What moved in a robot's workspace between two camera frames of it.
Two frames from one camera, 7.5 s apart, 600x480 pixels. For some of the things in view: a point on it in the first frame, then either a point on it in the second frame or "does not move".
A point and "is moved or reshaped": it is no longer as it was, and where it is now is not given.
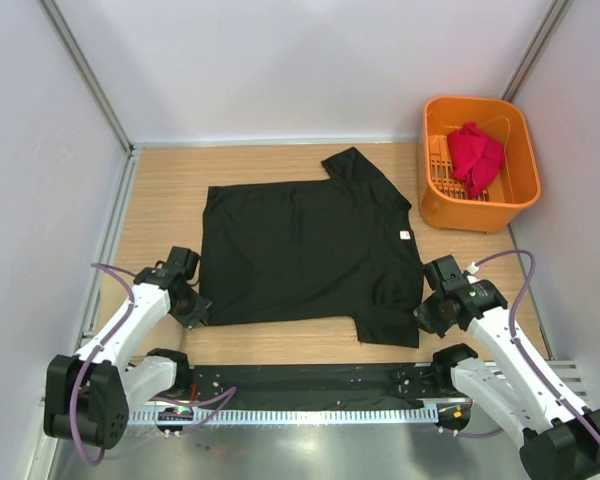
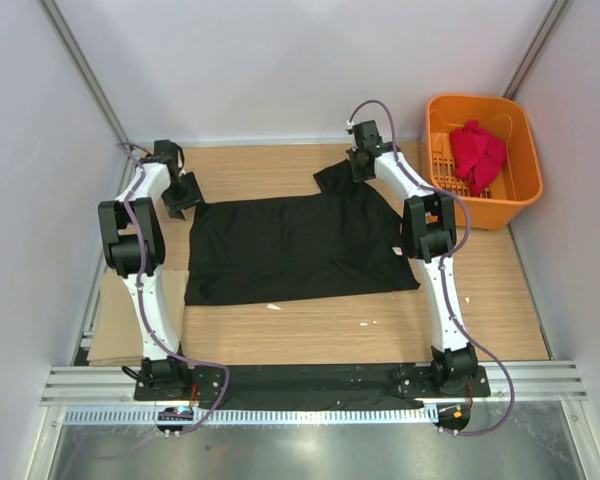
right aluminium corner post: x=535 y=49 does not move
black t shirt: x=341 y=248 is moved or reshaped
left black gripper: x=196 y=315 to x=193 y=198
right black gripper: x=425 y=320 to x=357 y=175
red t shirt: x=475 y=158 does not move
